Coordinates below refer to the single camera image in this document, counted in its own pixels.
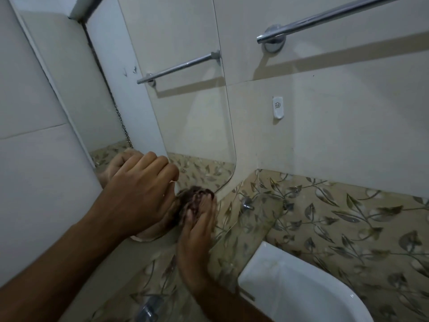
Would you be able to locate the person's left fingers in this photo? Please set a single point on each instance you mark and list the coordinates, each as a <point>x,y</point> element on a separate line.
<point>164,184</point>

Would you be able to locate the person's right hand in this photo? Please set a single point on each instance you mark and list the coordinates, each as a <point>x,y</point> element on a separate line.
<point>196,248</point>

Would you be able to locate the chrome faucet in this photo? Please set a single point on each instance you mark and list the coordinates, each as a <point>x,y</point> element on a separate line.
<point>150,310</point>

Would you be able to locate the dark brown scrub pad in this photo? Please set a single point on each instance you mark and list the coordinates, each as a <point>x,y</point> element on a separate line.
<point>191,201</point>

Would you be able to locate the person's right fingers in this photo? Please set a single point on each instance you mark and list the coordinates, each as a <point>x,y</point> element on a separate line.
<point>202,216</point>

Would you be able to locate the person's left hand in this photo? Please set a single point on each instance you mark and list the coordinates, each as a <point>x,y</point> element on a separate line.
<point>134,194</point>

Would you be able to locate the white ceramic sink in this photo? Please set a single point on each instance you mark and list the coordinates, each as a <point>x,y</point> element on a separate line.
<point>301,291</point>

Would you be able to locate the chrome towel bar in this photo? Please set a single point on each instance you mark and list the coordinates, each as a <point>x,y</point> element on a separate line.
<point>321,16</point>

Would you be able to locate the small chrome wall tap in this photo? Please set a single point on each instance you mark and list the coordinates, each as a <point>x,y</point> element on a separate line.
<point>247,204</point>

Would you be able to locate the person's right forearm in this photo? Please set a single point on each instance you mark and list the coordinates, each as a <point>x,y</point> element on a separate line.
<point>231,306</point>

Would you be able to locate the person's left forearm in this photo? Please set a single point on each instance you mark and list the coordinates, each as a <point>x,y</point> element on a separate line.
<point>57,268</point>

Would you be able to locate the frameless wall mirror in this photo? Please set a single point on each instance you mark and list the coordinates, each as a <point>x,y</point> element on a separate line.
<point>157,83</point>

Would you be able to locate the white plastic wall hook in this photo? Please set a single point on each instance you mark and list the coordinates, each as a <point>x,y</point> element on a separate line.
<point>278,107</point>

